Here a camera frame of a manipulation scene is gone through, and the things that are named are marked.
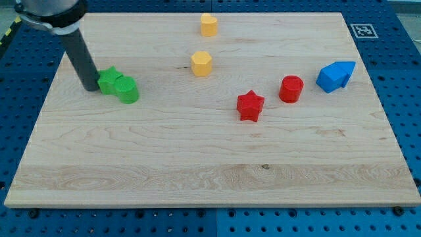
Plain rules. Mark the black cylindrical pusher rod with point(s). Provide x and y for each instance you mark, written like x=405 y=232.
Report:
x=80 y=57

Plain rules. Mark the green star block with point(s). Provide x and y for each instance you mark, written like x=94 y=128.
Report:
x=107 y=80

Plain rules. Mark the red star block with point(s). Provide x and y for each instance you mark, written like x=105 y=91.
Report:
x=250 y=106

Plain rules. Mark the green cylinder block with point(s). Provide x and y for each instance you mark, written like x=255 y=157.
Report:
x=126 y=89

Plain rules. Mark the yellow hexagon block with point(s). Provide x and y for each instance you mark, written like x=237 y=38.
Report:
x=201 y=63

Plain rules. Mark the wooden board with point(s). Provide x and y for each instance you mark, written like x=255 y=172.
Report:
x=182 y=143

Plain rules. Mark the yellow heart block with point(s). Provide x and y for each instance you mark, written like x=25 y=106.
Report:
x=209 y=25

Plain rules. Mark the red cylinder block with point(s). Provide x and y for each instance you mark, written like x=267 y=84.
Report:
x=291 y=88

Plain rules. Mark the blue cube block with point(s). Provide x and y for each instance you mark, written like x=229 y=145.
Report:
x=332 y=77

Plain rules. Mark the blue triangle block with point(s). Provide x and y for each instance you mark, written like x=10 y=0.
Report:
x=346 y=69

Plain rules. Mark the white fiducial marker tag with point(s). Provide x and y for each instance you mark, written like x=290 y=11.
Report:
x=364 y=31

